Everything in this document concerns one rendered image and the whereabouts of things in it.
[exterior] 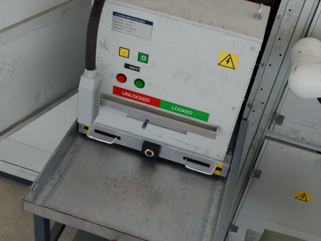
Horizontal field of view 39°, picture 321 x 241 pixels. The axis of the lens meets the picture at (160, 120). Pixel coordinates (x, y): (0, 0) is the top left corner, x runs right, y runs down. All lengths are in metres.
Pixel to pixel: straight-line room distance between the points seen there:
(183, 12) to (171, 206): 0.60
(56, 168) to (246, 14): 0.77
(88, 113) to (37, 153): 0.97
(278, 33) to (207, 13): 0.38
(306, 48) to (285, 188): 0.80
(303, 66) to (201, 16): 0.32
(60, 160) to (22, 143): 0.83
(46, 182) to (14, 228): 0.97
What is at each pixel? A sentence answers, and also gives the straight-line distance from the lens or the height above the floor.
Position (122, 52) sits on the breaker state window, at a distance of 1.40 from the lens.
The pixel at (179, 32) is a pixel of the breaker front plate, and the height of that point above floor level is 1.35.
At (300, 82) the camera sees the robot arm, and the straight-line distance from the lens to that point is 1.35.
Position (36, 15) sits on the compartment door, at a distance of 1.55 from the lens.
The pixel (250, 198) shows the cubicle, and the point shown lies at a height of 0.44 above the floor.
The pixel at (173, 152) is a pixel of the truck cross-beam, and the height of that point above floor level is 0.90.
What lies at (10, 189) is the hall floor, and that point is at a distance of 2.62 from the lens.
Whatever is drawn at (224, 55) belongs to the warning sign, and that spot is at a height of 1.32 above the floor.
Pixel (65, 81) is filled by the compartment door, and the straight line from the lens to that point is 1.82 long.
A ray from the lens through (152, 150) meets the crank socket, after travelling 1.55.
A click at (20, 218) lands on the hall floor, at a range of 2.50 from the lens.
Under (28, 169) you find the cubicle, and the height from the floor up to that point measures 0.15.
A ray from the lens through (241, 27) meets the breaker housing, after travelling 1.32.
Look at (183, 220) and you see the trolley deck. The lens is 1.46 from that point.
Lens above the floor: 2.00
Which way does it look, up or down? 41 degrees down
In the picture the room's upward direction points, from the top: 10 degrees clockwise
